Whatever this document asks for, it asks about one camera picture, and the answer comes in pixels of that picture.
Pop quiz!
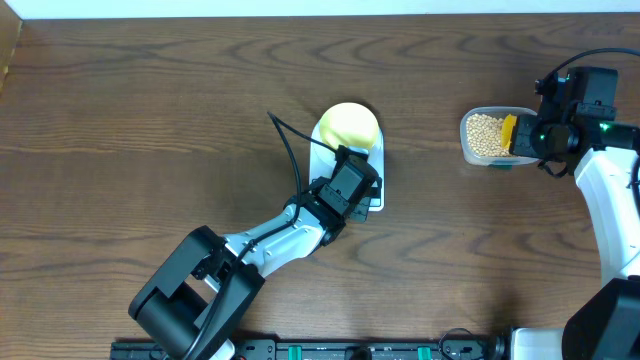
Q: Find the yellow measuring scoop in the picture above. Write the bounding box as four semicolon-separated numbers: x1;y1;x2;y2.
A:
501;114;517;149

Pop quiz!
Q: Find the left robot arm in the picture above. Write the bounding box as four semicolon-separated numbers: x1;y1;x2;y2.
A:
128;146;384;359

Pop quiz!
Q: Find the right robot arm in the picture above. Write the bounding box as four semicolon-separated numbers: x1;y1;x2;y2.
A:
503;67;639;359

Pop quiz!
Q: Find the white digital kitchen scale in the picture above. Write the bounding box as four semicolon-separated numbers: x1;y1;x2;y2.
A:
309;123;385;212

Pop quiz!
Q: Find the pale yellow bowl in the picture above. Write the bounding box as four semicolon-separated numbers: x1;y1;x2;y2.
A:
319;102;380;150

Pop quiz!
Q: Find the clear plastic container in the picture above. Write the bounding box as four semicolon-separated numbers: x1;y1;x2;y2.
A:
460;106;536;167

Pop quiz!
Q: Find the pile of soybeans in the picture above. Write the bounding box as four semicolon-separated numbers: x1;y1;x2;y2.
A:
466;114;509;157

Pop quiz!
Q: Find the left black camera cable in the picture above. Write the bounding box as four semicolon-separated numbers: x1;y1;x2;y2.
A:
179;111;341;360

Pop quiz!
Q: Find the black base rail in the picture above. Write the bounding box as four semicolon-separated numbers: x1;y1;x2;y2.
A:
109;337;506;360

